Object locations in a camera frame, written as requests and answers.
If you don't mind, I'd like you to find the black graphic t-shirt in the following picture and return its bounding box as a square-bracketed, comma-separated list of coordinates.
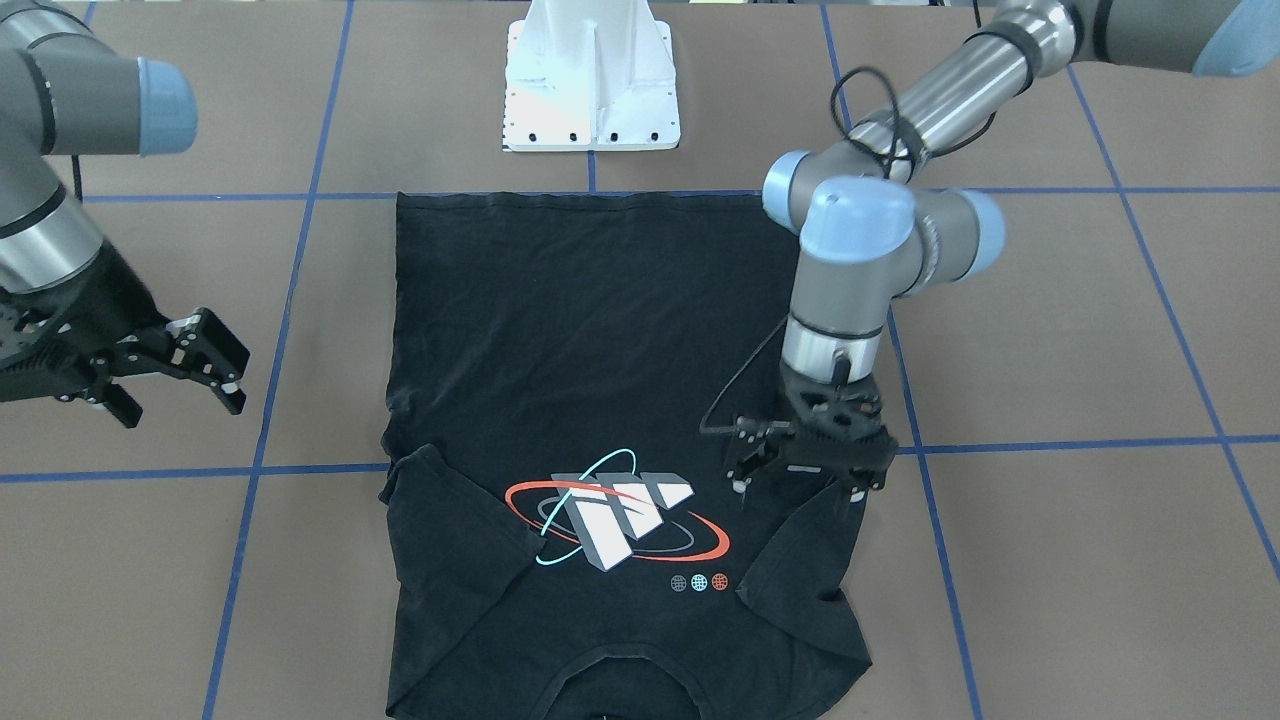
[381, 193, 870, 719]

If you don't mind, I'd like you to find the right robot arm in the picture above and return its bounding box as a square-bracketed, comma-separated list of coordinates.
[1, 1, 250, 428]

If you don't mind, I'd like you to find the brown paper table cover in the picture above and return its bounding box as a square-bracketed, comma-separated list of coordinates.
[1, 1, 1279, 719]

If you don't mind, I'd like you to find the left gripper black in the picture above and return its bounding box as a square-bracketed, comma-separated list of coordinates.
[724, 365, 897, 505]

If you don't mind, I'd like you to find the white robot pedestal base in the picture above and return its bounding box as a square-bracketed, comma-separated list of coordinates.
[502, 1, 682, 152]

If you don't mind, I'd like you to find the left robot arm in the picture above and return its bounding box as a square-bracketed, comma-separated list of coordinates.
[721, 1, 1277, 503]

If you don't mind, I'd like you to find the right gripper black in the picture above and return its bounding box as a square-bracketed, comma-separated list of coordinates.
[1, 245, 251, 429]

